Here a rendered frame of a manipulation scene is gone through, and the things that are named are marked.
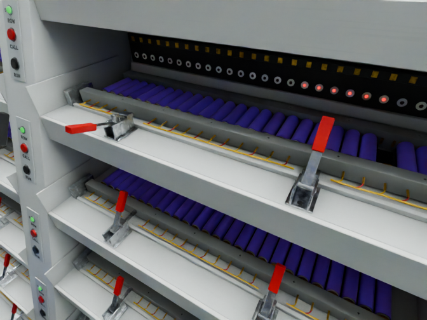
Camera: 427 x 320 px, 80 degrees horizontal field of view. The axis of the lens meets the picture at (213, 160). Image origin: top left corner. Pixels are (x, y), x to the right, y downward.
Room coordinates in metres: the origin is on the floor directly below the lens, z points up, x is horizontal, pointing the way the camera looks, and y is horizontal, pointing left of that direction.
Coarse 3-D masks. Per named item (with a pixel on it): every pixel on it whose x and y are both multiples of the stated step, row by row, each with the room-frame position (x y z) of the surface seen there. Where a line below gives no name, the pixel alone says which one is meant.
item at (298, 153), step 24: (96, 96) 0.43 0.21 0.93; (120, 96) 0.42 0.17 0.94; (168, 120) 0.37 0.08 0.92; (192, 120) 0.35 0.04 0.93; (240, 144) 0.32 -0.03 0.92; (264, 144) 0.31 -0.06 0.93; (288, 144) 0.30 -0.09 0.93; (336, 168) 0.28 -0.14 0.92; (360, 168) 0.26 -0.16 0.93; (384, 168) 0.26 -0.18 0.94; (408, 192) 0.24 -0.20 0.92
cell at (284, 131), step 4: (288, 116) 0.38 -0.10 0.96; (292, 116) 0.38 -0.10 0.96; (288, 120) 0.37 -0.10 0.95; (292, 120) 0.37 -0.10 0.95; (296, 120) 0.37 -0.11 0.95; (284, 124) 0.36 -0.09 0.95; (288, 124) 0.35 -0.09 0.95; (292, 124) 0.36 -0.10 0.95; (296, 124) 0.37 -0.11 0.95; (280, 128) 0.35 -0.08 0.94; (284, 128) 0.34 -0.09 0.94; (288, 128) 0.34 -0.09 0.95; (292, 128) 0.35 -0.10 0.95; (280, 132) 0.33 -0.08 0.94; (284, 132) 0.33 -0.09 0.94; (288, 132) 0.34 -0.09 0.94; (292, 132) 0.35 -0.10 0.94; (280, 136) 0.33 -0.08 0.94; (284, 136) 0.33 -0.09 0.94; (288, 136) 0.33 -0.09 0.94
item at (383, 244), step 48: (48, 96) 0.42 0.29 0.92; (288, 96) 0.41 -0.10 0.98; (96, 144) 0.35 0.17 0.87; (144, 144) 0.33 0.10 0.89; (192, 192) 0.29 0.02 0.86; (240, 192) 0.25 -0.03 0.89; (288, 192) 0.25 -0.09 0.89; (384, 192) 0.26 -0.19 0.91; (288, 240) 0.24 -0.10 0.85; (336, 240) 0.21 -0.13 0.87; (384, 240) 0.20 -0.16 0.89
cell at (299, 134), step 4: (304, 120) 0.37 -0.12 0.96; (308, 120) 0.37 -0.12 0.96; (300, 124) 0.36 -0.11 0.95; (304, 124) 0.35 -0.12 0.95; (308, 124) 0.36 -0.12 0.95; (312, 124) 0.36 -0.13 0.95; (300, 128) 0.35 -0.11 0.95; (304, 128) 0.34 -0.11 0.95; (308, 128) 0.35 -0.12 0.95; (296, 132) 0.34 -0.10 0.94; (300, 132) 0.34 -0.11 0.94; (304, 132) 0.34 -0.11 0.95; (308, 132) 0.34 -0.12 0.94; (296, 136) 0.33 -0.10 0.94; (300, 136) 0.33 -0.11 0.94; (304, 136) 0.33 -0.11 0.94; (296, 140) 0.32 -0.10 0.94; (300, 140) 0.32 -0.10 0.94; (304, 140) 0.32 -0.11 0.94
